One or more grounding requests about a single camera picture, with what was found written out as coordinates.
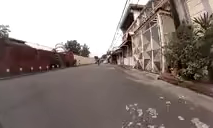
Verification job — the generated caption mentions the dark green trees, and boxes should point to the dark green trees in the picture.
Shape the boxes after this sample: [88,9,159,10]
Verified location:
[63,39,92,58]

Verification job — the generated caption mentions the grey asphalt road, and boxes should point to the grey asphalt road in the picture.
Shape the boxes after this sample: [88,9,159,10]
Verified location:
[0,63,213,128]

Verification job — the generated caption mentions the building with lattice front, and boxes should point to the building with lattice front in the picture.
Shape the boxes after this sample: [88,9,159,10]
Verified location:
[110,0,213,74]

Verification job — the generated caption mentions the row of small white posts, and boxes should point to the row of small white posts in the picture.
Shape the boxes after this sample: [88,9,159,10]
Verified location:
[5,63,61,74]

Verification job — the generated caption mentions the pale concrete verge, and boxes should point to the pale concrete verge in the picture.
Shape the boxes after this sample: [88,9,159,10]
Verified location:
[108,63,213,116]

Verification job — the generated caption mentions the large green bush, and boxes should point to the large green bush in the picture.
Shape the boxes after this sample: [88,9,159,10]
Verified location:
[163,12,213,84]

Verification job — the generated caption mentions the tree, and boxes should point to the tree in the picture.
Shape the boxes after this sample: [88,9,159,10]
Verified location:
[0,24,12,41]

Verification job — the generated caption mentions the pale beige wall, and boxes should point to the pale beige wall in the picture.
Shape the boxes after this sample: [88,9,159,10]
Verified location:
[73,54,96,67]

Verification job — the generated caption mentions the overhead wires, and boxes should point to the overhead wires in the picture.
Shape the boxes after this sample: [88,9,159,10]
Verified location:
[107,0,142,53]

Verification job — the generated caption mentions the long red wall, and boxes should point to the long red wall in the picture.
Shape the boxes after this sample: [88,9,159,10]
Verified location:
[0,38,76,80]

